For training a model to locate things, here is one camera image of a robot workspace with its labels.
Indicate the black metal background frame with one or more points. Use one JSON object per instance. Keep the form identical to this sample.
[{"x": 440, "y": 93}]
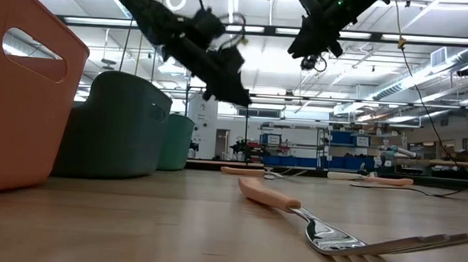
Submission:
[{"x": 185, "y": 120}]

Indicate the dark teal plastic bin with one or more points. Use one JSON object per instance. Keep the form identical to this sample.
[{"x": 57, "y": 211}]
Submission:
[{"x": 109, "y": 132}]

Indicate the silver ventilation duct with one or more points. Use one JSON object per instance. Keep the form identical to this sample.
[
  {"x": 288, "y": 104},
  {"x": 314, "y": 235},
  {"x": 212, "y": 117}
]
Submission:
[{"x": 421, "y": 78}]

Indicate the black overhead camera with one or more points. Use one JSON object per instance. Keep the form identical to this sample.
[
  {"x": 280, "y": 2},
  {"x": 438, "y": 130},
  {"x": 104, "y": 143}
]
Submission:
[{"x": 309, "y": 63}]

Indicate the black background robot arm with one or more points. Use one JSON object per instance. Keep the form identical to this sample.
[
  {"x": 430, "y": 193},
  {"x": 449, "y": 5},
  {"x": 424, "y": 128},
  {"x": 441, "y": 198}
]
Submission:
[{"x": 245, "y": 147}]

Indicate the black table frame rail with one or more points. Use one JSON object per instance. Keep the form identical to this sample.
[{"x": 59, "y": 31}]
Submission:
[{"x": 208, "y": 165}]

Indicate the wooden background table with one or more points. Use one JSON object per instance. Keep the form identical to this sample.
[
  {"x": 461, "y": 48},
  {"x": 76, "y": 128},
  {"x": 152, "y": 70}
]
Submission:
[{"x": 457, "y": 163}]

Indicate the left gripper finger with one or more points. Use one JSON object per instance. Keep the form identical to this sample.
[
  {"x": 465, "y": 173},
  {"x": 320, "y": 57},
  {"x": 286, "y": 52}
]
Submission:
[{"x": 230, "y": 92}]

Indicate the blue storage bins row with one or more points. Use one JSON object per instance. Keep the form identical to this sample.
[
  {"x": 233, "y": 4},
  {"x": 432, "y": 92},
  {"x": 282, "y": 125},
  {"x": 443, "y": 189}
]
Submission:
[
  {"x": 348, "y": 163},
  {"x": 280, "y": 160}
]

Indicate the orange plastic bin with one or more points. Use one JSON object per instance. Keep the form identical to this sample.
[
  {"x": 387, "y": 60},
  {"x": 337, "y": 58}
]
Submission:
[{"x": 17, "y": 127}]

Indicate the black ceiling fixture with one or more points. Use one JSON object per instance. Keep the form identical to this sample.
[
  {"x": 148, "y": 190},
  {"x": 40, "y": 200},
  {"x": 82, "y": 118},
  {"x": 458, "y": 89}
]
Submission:
[{"x": 466, "y": 71}]

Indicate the blue box with white label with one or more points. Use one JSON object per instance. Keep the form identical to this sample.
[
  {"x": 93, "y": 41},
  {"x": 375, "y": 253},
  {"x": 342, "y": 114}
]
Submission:
[{"x": 271, "y": 139}]

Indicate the green teal plastic bin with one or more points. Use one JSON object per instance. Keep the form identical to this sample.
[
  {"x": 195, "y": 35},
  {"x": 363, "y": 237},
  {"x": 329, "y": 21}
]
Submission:
[{"x": 176, "y": 144}]

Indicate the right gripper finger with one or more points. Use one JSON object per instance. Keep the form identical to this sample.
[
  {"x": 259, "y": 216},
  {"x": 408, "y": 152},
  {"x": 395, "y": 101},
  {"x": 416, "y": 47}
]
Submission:
[
  {"x": 304, "y": 46},
  {"x": 331, "y": 48}
]

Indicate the white cylindrical pillar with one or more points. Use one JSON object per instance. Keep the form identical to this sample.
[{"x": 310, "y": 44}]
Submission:
[{"x": 202, "y": 129}]

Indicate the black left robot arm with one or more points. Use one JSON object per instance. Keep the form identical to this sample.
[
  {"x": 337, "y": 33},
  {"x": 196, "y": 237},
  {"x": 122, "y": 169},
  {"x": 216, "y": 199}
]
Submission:
[{"x": 144, "y": 6}]

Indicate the white vent grille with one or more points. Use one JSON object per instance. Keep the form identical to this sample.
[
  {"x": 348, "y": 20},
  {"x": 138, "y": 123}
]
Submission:
[{"x": 438, "y": 56}]

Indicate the blue storage bin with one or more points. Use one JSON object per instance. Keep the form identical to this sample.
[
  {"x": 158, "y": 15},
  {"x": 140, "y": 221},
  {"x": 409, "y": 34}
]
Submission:
[{"x": 342, "y": 137}]

